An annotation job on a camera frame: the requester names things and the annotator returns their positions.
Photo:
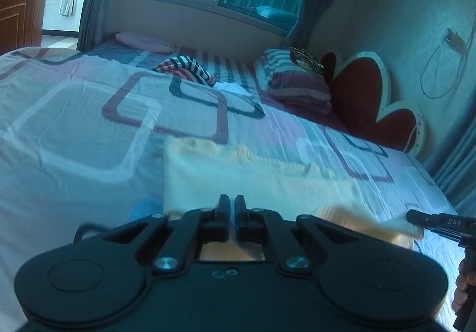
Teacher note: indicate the person's right hand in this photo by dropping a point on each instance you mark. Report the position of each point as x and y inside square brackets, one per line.
[461, 295]

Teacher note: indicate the red white striped cloth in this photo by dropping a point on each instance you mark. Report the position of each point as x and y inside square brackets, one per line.
[186, 70]

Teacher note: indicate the bed with patterned sheet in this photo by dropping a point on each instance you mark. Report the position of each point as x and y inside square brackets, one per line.
[74, 124]

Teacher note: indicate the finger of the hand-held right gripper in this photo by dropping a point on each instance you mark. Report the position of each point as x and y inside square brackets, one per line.
[422, 219]

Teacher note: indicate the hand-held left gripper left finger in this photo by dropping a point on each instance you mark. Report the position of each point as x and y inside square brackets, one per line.
[224, 220]

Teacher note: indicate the wall charger plug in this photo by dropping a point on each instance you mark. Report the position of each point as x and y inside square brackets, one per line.
[453, 38]

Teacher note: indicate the striped pillow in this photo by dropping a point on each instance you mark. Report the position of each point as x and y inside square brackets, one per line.
[297, 86]

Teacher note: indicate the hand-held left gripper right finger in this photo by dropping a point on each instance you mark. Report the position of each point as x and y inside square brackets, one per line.
[239, 220]

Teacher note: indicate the cream knit sweater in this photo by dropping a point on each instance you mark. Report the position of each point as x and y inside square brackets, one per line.
[241, 183]

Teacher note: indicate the red and white headboard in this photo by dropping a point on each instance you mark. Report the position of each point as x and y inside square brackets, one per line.
[357, 101]

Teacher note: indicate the white folded cloth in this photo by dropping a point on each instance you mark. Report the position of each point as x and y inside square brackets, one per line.
[232, 88]

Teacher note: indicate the dark item on pillows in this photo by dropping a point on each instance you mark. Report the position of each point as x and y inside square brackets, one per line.
[306, 59]

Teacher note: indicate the pink flat pillow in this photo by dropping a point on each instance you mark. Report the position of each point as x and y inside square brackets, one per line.
[145, 43]

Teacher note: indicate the striped bed sheet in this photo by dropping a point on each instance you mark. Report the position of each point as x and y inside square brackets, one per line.
[230, 68]

